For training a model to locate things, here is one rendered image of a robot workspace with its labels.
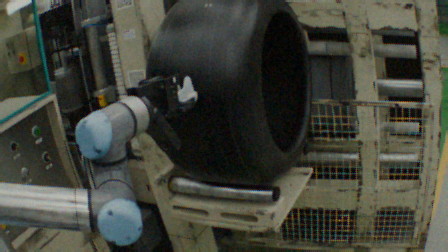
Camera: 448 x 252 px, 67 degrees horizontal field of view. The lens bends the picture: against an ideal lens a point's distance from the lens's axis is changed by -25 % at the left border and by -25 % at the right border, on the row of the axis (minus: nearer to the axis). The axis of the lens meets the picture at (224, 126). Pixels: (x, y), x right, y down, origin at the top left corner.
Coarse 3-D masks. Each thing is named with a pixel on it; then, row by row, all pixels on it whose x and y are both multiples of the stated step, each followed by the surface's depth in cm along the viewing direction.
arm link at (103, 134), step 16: (96, 112) 71; (112, 112) 72; (128, 112) 75; (80, 128) 68; (96, 128) 67; (112, 128) 70; (128, 128) 74; (80, 144) 70; (96, 144) 68; (112, 144) 71; (96, 160) 72; (112, 160) 72
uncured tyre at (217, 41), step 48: (192, 0) 110; (240, 0) 102; (192, 48) 100; (240, 48) 97; (288, 48) 143; (240, 96) 97; (288, 96) 147; (192, 144) 106; (240, 144) 101; (288, 144) 140
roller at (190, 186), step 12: (180, 180) 132; (192, 180) 130; (192, 192) 130; (204, 192) 127; (216, 192) 125; (228, 192) 123; (240, 192) 121; (252, 192) 120; (264, 192) 118; (276, 192) 117
